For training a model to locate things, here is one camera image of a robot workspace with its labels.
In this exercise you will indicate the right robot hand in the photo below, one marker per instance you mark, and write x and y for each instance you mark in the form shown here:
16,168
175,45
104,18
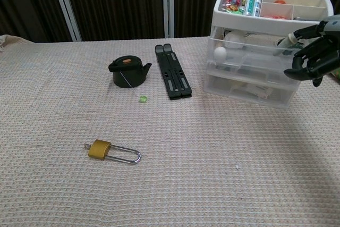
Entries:
324,54

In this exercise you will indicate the white plastic drawer organizer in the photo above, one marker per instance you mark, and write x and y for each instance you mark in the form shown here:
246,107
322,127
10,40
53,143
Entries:
265,22

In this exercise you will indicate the clear plastic drawer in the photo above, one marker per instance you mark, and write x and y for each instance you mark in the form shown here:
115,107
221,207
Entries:
255,71
223,88
255,54

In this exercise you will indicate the green cylindrical can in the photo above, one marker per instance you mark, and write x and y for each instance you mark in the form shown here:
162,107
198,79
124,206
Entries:
336,73

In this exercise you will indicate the black binder clip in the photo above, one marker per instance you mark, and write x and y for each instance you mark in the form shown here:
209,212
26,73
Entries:
298,18

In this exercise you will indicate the red candy packet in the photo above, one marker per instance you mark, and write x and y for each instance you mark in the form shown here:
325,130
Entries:
275,16

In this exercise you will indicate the orange round toy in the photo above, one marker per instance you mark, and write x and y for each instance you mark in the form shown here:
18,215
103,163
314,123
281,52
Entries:
279,1

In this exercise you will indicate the small white ball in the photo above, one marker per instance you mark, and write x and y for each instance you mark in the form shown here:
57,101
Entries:
220,53

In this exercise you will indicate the black folding laptop stand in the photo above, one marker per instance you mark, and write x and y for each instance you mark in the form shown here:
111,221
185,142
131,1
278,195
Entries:
174,75

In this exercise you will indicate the small green candy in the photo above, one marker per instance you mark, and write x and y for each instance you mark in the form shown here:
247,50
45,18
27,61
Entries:
142,99

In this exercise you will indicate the beige woven tablecloth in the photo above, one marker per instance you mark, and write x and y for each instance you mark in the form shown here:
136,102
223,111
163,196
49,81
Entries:
159,158

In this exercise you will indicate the black teapot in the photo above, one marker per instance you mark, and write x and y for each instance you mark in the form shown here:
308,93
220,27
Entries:
128,74

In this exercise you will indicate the black folding screen grey frames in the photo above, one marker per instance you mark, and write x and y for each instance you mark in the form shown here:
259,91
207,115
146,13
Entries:
119,3

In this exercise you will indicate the brass padlock with key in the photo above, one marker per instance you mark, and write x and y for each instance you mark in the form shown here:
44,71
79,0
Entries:
99,149

